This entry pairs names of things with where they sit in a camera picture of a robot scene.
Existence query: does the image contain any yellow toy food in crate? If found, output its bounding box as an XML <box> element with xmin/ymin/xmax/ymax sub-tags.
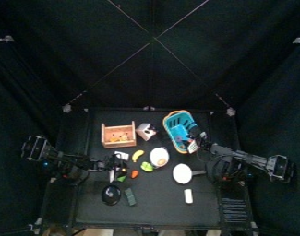
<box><xmin>107</xmin><ymin>132</ymin><xmax>130</xmax><ymax>143</ymax></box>

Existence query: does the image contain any white and brown cube box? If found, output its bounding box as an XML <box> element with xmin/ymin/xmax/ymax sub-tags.
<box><xmin>134</xmin><ymin>123</ymin><xmax>158</xmax><ymax>142</ymax></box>

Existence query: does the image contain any wooden crate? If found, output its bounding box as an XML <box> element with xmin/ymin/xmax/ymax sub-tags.
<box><xmin>100</xmin><ymin>121</ymin><xmax>138</xmax><ymax>149</ymax></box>

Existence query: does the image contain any white pot with egg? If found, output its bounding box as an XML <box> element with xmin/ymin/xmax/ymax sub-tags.
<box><xmin>148</xmin><ymin>147</ymin><xmax>170</xmax><ymax>169</ymax></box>

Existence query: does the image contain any black round bowl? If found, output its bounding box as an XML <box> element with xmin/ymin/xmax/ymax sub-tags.
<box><xmin>100</xmin><ymin>184</ymin><xmax>122</xmax><ymax>207</ymax></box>

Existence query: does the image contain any teal basket with orange rim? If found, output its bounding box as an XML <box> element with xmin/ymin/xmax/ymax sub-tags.
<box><xmin>162</xmin><ymin>109</ymin><xmax>201</xmax><ymax>155</ymax></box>

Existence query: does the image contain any small white block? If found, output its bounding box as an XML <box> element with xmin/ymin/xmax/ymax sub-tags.
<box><xmin>182</xmin><ymin>188</ymin><xmax>194</xmax><ymax>205</ymax></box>

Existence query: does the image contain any white frying pan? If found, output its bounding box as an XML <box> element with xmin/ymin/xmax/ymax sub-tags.
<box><xmin>171</xmin><ymin>163</ymin><xmax>207</xmax><ymax>185</ymax></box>

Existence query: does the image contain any white toy calculator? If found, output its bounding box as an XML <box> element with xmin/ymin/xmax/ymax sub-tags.
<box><xmin>186</xmin><ymin>140</ymin><xmax>198</xmax><ymax>154</ymax></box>

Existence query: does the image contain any dark green block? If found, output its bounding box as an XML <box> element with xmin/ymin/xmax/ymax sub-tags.
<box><xmin>123</xmin><ymin>187</ymin><xmax>138</xmax><ymax>207</ymax></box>

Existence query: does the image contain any yellow toy banana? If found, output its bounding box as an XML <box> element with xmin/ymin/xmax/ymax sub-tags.
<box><xmin>131</xmin><ymin>149</ymin><xmax>146</xmax><ymax>163</ymax></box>

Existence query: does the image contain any black label with white text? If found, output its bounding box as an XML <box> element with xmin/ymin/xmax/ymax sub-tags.
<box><xmin>221</xmin><ymin>197</ymin><xmax>247</xmax><ymax>225</ymax></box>

